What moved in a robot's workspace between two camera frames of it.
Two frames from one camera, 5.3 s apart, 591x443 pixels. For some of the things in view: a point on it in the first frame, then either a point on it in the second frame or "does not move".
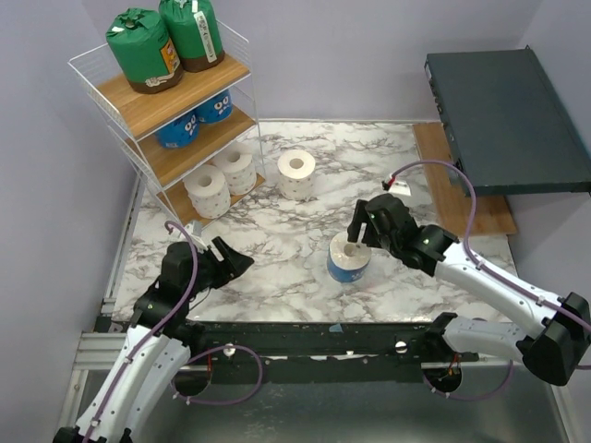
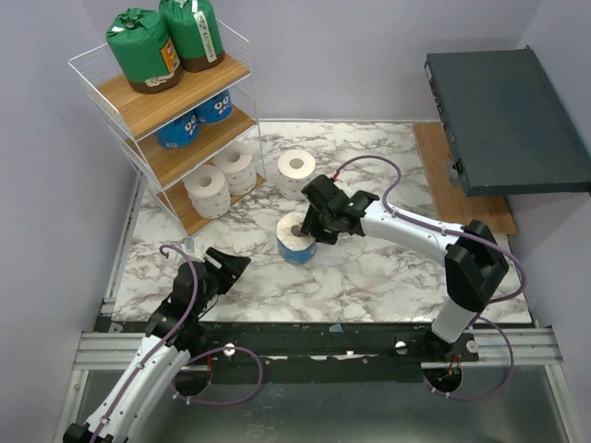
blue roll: (217, 109) does not move
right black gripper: (369, 221) to (320, 214)
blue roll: (179, 132) does not move
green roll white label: (193, 27) does not move
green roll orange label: (145, 51) does not move
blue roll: (347, 261) to (294, 247)
